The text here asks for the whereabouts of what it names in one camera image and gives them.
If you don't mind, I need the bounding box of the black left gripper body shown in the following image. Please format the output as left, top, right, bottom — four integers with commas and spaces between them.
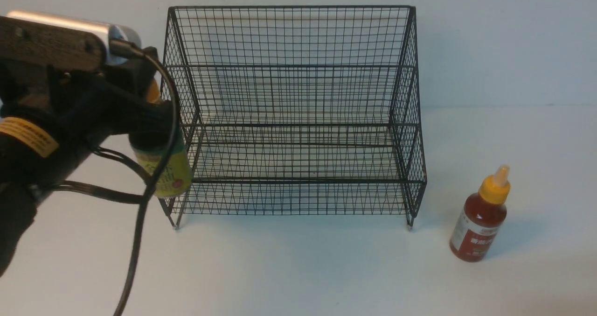
1, 48, 158, 190

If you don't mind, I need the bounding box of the black camera cable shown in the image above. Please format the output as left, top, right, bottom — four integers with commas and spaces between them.
112, 41, 180, 316

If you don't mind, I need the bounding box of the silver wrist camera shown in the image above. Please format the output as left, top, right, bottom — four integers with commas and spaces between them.
0, 10, 142, 71

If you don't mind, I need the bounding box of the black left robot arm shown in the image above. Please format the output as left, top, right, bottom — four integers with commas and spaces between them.
1, 47, 173, 273

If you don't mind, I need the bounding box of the red sauce bottle yellow cap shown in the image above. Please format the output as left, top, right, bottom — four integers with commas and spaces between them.
449, 164, 510, 262

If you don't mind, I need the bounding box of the dark sauce bottle yellow label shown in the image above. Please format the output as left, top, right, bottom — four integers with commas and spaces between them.
133, 79, 193, 199

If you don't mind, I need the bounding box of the black wire mesh rack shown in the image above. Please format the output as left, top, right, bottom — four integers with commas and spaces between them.
160, 5, 427, 229

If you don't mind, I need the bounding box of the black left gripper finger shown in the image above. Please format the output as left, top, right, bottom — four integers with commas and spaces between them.
110, 100, 174, 151

